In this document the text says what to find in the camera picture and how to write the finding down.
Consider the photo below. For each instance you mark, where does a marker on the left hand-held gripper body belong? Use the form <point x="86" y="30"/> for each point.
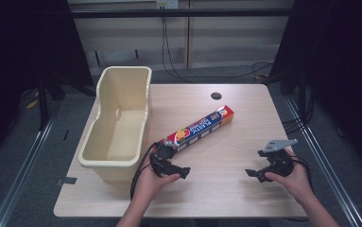
<point x="161" y="156"/>

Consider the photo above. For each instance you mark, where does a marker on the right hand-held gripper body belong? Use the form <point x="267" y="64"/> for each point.
<point x="279" y="164"/>

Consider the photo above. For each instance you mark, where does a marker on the colourful plastic wrap box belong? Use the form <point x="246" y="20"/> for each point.
<point x="200" y="126"/>

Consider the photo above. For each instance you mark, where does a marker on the person's right hand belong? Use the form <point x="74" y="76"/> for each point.
<point x="298" y="183"/>

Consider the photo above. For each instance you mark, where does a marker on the person's left hand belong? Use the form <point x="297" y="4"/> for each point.
<point x="148" y="186"/>

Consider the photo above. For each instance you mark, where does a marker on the cream plastic bin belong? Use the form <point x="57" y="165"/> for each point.
<point x="118" y="132"/>

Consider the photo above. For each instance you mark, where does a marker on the black tape piece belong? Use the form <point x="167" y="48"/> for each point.
<point x="68" y="180"/>

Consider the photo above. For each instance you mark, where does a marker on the dark curtain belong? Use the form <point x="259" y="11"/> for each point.
<point x="14" y="69"/>
<point x="342" y="69"/>

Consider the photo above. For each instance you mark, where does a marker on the black metal stand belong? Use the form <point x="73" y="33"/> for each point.
<point x="43" y="101"/>

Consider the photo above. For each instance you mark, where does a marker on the black horizontal bar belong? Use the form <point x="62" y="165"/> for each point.
<point x="181" y="13"/>

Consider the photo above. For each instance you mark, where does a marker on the metal floor rail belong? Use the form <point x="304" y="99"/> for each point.
<point x="21" y="170"/>
<point x="323" y="164"/>

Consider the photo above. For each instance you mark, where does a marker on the white wall socket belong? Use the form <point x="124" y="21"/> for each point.
<point x="167" y="3"/>

